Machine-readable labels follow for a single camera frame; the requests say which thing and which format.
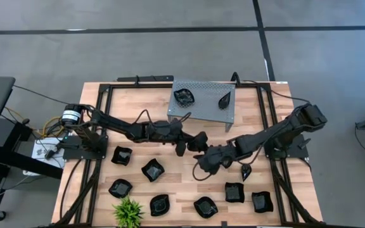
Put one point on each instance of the black bar on table edge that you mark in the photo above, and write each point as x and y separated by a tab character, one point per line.
151	78

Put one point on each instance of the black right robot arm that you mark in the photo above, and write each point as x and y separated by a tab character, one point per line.
265	136

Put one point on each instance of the white printed box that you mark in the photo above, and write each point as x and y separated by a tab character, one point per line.
41	152

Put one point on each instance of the black pointed oval mini plate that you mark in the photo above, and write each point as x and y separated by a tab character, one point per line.
159	205

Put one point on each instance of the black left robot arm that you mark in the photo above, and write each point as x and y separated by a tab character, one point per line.
122	126

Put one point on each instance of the black aluminium rig frame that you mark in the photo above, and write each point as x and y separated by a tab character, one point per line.
138	86

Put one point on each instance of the green plant in white pot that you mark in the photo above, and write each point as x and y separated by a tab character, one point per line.
128	213

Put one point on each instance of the black rounded square mini plate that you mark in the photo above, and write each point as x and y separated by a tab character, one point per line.
205	207

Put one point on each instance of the black table-level camera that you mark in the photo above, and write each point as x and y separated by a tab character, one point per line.
224	225

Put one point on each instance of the black cylinder with white label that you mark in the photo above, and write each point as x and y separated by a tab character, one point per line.
71	115

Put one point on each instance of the grey perforated metal riser shelf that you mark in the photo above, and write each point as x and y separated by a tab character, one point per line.
204	109

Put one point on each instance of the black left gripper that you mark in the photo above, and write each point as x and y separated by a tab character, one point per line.
198	142

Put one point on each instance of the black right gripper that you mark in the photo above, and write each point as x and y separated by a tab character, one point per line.
215	156

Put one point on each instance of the black wavy round mini plate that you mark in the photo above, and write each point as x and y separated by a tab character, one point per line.
184	97

